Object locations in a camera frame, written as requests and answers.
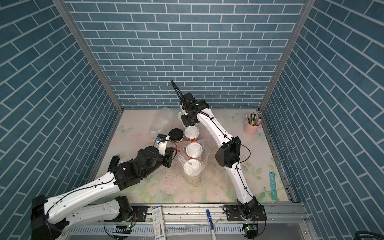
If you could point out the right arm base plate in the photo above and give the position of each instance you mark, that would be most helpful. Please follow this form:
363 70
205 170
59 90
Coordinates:
236 213

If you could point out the red cup white lid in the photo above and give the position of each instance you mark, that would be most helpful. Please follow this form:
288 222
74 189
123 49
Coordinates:
192 133
194 150

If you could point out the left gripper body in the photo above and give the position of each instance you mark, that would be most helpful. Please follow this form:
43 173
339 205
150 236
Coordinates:
166 161

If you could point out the clear plastic carrier bag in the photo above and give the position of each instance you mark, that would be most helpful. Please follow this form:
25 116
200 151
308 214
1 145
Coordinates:
183 157

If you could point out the blue white marker pen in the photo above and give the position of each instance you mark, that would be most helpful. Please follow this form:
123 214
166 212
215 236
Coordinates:
211 225

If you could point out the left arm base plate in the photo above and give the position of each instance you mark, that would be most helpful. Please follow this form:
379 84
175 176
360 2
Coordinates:
138 215

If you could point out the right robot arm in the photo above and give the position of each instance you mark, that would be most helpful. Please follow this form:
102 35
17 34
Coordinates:
228 154

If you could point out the spare clear plastic bags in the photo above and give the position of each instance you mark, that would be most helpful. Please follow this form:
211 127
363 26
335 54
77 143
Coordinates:
163 122

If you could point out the red cup black lid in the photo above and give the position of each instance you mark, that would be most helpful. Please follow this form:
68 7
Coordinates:
176 135

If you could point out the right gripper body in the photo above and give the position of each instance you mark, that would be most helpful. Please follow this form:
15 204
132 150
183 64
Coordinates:
187 121

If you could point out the beige cup white lid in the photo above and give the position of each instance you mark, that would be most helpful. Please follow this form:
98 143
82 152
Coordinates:
193 169

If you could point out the white blue label card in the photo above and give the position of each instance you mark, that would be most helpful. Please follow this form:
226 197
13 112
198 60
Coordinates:
158 223

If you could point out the pink pencil bucket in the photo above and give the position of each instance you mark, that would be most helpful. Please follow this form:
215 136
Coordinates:
251 130

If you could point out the pencils in bucket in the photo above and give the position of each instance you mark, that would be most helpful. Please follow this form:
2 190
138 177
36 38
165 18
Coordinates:
254 119

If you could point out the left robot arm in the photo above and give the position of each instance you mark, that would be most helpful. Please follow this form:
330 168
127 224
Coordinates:
56 215

